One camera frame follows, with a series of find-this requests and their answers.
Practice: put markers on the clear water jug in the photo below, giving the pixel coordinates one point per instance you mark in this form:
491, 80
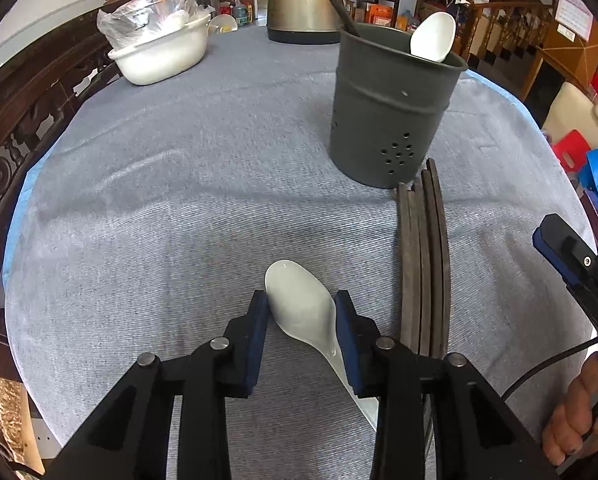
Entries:
241, 12

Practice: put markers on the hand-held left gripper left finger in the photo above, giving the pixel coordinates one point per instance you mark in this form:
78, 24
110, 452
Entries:
259, 345

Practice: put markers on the carved dark wooden bench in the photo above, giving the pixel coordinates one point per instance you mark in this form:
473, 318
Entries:
9, 150

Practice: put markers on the white ceramic spoon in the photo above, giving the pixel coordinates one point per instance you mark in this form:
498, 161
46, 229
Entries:
434, 35
299, 300

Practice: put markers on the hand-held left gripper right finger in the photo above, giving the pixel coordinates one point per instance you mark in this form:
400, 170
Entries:
347, 347

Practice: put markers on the wall calendar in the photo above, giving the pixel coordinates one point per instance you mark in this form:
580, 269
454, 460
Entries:
574, 7

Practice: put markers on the red plastic stool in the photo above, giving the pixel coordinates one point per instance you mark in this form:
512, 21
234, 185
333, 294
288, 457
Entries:
571, 152

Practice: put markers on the grey tablecloth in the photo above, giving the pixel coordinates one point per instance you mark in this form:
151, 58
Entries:
179, 185

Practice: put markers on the wooden stair railing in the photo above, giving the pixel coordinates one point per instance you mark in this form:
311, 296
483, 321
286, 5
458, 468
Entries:
509, 30

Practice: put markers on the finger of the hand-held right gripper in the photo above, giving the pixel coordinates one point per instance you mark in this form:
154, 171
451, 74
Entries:
559, 250

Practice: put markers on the small white bowl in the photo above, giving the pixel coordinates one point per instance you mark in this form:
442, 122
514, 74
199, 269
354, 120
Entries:
224, 23

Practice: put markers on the white plastic basin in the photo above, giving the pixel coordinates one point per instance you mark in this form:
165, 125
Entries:
154, 62

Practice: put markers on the grey perforated utensil holder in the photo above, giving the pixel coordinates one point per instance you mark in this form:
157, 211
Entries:
379, 110

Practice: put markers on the light blue under cloth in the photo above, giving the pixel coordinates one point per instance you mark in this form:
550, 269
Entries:
21, 220

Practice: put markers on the bronze electric kettle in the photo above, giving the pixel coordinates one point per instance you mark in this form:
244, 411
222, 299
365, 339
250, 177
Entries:
299, 5

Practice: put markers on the person's right hand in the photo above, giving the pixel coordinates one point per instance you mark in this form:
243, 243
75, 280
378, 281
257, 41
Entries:
574, 410

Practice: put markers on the yellow textured bag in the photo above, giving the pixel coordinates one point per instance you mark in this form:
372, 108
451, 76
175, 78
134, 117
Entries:
6, 415

